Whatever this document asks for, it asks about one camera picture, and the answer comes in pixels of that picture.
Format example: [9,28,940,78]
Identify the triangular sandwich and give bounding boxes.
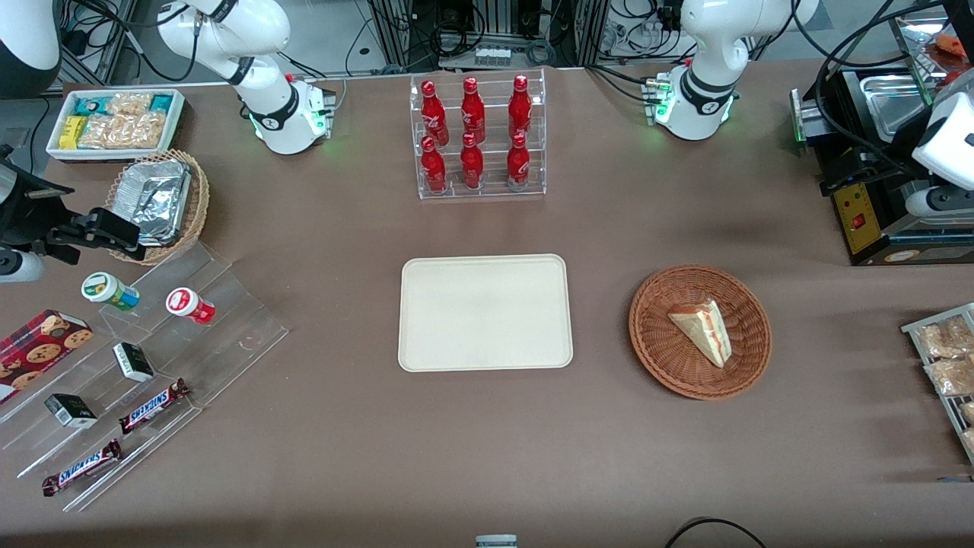
[668,298,733,369]

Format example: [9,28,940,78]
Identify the aluminium foil tray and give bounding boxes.
[115,159,192,247]

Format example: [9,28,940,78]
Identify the light tan wicker basket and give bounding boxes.
[106,148,211,266]

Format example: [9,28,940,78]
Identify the cream rectangular tray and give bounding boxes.
[398,254,574,373]

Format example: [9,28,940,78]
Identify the round brown wicker basket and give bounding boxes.
[629,264,772,401]

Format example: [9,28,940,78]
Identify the tray of packaged snacks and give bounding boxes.
[901,302,974,466]

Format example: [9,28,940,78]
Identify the green lidded cup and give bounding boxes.
[81,271,141,312]

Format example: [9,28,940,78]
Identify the red lidded cup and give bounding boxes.
[165,287,217,327]

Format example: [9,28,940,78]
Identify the small black carton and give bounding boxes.
[112,342,156,384]
[43,393,99,429]

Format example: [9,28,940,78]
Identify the large clear cracker bag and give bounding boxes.
[78,112,167,150]

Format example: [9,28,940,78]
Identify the clear acrylic stepped display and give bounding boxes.
[0,241,291,513]

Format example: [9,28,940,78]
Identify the red plaid cookie box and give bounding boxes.
[0,309,94,405]

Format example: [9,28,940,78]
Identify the yellow snack packet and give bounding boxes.
[59,115,89,151]

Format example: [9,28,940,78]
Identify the white plastic snack bin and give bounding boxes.
[46,88,186,163]

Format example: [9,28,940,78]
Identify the small clear cracker bag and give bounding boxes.
[106,92,154,117]

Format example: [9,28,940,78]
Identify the Snickers chocolate bar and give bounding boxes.
[118,378,192,435]
[41,438,124,498]

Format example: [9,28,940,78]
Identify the red soda bottle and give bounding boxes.
[421,136,448,194]
[506,132,531,190]
[460,132,485,190]
[508,74,533,142]
[460,76,487,144]
[421,80,449,146]

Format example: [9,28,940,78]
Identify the clear acrylic bottle rack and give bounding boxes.
[409,68,548,201]

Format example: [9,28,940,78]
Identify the black food warmer machine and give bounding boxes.
[790,0,974,267]

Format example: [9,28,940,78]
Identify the stainless steel pan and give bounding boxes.
[860,74,935,139]

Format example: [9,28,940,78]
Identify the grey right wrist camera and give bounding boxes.
[0,250,46,285]

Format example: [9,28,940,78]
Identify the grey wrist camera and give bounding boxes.
[906,186,974,220]
[0,250,46,285]

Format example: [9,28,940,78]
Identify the black cable loop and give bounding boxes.
[664,517,770,548]

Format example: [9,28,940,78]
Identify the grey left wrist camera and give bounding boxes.
[906,186,974,220]

